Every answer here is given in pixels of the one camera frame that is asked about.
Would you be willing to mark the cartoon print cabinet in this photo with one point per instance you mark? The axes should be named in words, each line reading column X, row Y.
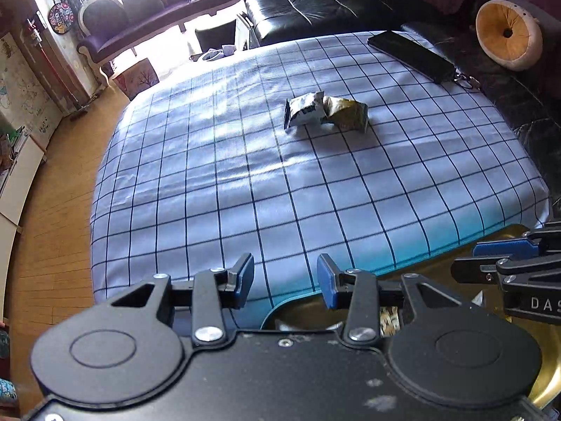
column 26, row 92

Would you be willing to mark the gold metal tin tray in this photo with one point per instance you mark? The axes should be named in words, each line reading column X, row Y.
column 552, row 359

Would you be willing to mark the purple chaise lounge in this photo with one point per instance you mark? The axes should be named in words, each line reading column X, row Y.
column 144, row 30

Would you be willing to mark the yellow green snack bag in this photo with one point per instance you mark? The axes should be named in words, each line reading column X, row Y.
column 348, row 114

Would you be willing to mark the black leather sofa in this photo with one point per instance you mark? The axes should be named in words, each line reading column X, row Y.
column 328, row 13

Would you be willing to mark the beige patterned snack bag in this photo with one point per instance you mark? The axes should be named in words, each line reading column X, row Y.
column 389, row 321

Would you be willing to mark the black footstool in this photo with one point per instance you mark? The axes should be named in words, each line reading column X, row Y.
column 214, row 35

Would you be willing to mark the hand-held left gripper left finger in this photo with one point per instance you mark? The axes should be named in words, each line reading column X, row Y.
column 245, row 278

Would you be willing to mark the blue patterned cloth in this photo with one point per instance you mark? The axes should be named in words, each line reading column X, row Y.
column 6, row 388

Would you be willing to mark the round yellow plush cushion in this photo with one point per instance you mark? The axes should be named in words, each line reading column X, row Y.
column 504, row 35

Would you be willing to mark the blue white slippers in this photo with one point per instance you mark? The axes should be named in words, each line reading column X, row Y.
column 214, row 54

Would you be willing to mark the clutter on low cabinet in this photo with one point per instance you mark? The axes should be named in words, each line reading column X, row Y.
column 11, row 149

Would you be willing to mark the red stick vacuum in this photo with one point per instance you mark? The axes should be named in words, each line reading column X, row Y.
column 52, row 65

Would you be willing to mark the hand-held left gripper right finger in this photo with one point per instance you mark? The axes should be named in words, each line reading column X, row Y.
column 328, row 280

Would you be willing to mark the tree print paper bag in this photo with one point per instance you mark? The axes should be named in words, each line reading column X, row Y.
column 138, row 79

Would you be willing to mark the blue checkered tablecloth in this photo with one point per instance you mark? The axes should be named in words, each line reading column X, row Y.
column 197, row 184

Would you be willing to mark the round colourful wall decoration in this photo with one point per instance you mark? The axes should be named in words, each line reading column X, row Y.
column 60, row 17

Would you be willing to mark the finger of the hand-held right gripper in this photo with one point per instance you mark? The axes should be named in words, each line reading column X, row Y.
column 504, row 248
column 473, row 271

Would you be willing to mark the white low cabinet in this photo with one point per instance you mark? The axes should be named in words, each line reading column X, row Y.
column 22, row 184

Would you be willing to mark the black long wallet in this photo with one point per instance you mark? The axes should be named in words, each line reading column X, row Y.
column 407, row 55

